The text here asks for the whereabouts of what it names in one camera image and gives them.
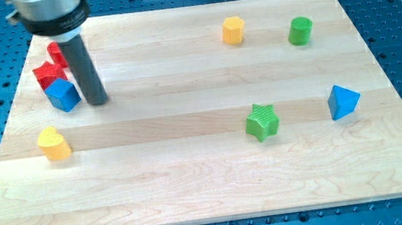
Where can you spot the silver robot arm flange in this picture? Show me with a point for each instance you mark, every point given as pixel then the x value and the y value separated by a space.
pixel 60 20

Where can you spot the light wooden board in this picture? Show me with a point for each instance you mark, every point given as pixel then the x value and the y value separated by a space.
pixel 170 146

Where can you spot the green star block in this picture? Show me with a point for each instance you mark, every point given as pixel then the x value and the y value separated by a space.
pixel 262 122

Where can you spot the yellow octagon block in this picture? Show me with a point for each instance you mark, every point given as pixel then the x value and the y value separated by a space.
pixel 233 29

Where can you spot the green cylinder block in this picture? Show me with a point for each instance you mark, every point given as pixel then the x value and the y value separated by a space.
pixel 300 30

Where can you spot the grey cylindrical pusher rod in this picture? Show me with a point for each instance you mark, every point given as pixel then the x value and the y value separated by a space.
pixel 83 70

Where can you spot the blue cube block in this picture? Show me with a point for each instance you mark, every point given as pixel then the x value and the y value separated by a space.
pixel 63 95

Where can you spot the blue triangle block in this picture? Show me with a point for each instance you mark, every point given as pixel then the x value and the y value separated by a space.
pixel 342 101

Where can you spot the yellow heart block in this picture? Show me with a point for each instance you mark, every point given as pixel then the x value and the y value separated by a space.
pixel 53 144

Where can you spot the red half-hidden block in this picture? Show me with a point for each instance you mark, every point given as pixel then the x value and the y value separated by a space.
pixel 56 55

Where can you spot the red star block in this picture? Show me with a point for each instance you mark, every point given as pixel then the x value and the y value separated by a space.
pixel 47 73

